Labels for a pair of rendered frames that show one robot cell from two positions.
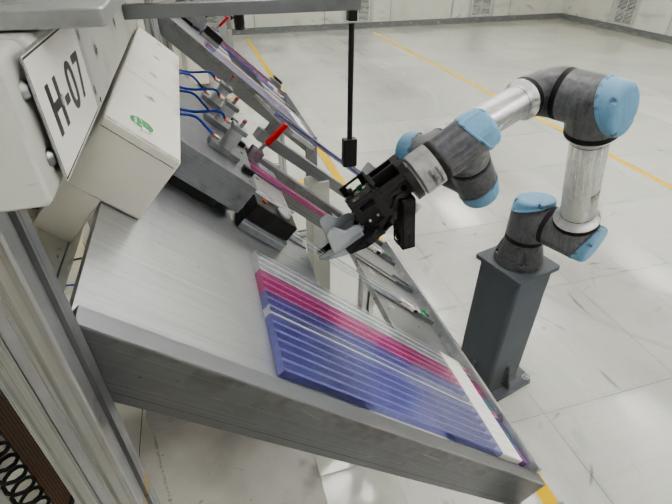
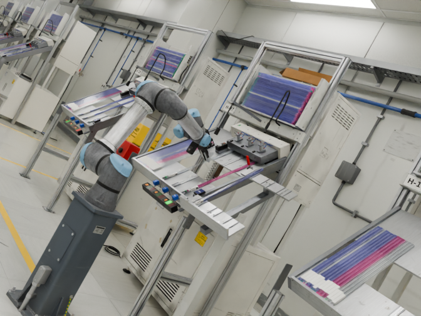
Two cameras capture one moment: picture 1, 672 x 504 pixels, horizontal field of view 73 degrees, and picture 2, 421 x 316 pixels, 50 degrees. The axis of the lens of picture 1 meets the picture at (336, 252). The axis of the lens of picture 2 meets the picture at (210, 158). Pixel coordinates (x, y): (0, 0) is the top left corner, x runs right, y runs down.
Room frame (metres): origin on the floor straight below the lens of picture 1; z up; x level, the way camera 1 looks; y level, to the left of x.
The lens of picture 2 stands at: (3.17, -1.13, 1.00)
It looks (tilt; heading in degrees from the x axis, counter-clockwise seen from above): 1 degrees down; 155
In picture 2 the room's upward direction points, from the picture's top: 29 degrees clockwise
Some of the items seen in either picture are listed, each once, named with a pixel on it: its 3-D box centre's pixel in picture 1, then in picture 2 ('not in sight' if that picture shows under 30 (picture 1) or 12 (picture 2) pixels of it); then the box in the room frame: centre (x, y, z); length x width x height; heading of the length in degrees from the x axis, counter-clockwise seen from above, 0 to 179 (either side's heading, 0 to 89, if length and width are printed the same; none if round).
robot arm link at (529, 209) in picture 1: (532, 216); (115, 170); (1.18, -0.59, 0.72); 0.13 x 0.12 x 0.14; 37
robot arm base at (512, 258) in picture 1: (521, 246); (104, 194); (1.18, -0.59, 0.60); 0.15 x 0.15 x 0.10
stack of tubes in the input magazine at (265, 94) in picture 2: not in sight; (280, 100); (0.61, 0.29, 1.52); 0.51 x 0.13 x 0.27; 16
